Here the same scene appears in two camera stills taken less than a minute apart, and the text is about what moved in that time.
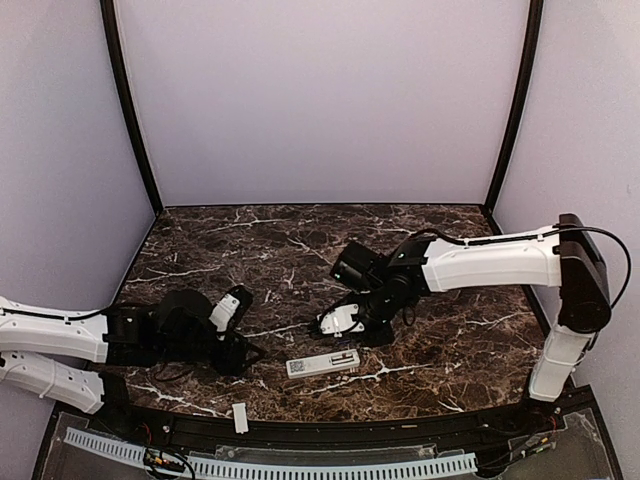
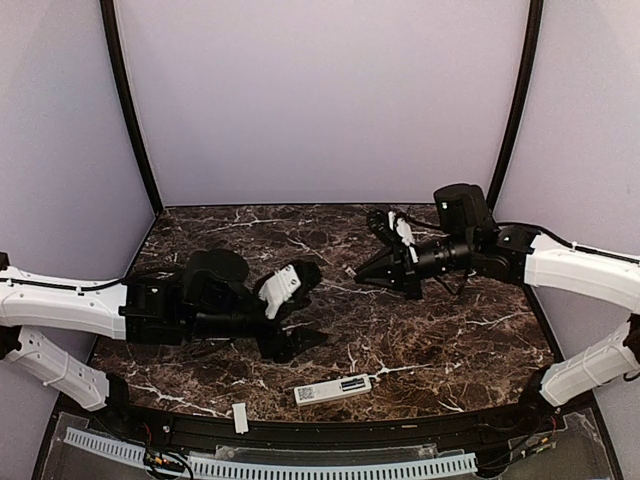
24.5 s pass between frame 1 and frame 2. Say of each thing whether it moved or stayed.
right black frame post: stayed
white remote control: moved
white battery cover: stayed
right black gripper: moved
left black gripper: moved
